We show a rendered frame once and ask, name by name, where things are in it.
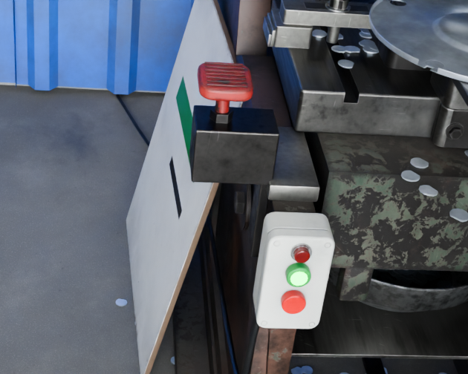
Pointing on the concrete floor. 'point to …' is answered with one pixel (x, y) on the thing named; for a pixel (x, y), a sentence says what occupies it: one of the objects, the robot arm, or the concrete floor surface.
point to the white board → (172, 185)
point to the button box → (275, 242)
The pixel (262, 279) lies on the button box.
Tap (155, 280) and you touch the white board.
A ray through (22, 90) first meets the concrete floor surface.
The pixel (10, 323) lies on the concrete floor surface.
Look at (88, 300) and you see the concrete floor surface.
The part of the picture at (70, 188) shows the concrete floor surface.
